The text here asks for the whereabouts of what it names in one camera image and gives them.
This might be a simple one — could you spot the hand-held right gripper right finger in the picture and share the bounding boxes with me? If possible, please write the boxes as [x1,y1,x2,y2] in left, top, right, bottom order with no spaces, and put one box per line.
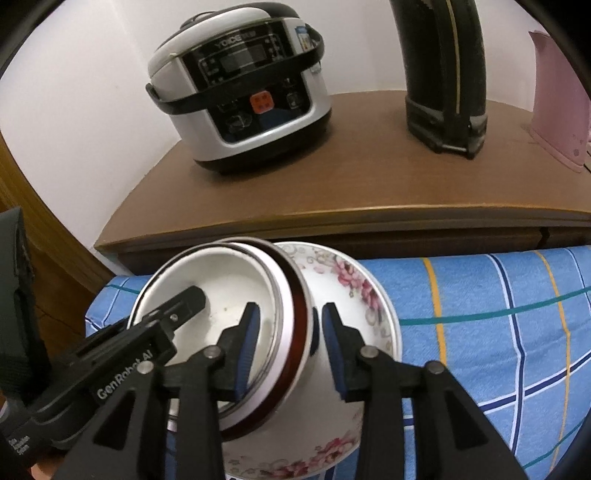
[322,302,529,480]

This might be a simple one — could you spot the blue checked tablecloth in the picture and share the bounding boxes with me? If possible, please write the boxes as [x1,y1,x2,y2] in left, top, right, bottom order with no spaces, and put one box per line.
[84,247,591,480]

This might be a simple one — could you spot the wooden cabinet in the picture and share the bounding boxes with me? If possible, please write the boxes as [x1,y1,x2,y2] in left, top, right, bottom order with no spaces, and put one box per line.
[93,90,591,278]

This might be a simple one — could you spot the brown wooden panel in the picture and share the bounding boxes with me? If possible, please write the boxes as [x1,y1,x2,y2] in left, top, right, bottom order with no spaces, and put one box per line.
[0,134,116,324]

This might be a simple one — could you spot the black thermos flask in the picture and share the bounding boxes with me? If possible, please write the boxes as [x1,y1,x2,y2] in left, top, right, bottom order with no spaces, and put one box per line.
[389,0,489,160]

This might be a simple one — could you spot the pink floral plate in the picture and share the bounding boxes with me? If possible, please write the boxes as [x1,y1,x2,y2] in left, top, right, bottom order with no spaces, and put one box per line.
[222,242,403,480]

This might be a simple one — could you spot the white enamel bowl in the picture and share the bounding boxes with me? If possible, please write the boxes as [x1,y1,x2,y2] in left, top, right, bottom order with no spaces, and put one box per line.
[127,237,283,414]

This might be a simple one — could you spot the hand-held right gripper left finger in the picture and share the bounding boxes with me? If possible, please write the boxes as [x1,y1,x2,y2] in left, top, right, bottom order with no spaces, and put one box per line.
[55,301,263,480]

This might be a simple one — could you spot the pink electric kettle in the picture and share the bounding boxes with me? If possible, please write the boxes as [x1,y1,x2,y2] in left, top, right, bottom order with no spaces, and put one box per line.
[527,30,591,174]

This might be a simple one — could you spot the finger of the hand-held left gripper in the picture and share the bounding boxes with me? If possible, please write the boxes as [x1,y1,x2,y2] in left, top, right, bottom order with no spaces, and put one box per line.
[141,285,208,335]

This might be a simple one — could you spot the silver black rice cooker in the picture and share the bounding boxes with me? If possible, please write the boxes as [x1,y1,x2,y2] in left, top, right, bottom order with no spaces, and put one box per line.
[145,1,334,175]

